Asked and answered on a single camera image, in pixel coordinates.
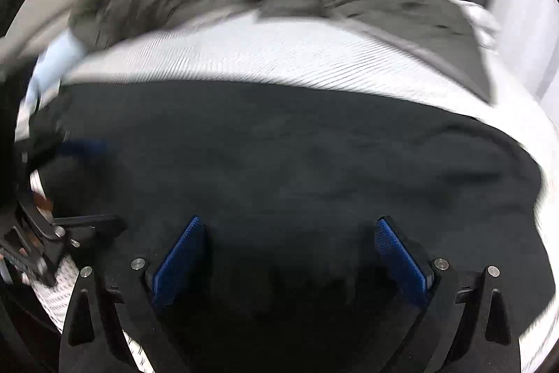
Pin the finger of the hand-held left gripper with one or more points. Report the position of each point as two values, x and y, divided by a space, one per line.
87 222
83 148

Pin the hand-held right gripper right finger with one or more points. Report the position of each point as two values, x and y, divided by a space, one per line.
401 263

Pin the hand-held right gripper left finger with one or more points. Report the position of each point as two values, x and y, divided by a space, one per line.
179 263

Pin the black pants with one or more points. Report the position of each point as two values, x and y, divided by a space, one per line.
284 163

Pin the person's left hand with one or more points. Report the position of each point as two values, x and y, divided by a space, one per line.
43 203

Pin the light blue pillow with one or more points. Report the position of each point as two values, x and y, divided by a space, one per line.
48 71

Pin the bed with white honeycomb cover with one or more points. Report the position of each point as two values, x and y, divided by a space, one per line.
262 49

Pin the white sheer curtain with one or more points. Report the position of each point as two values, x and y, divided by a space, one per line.
524 6

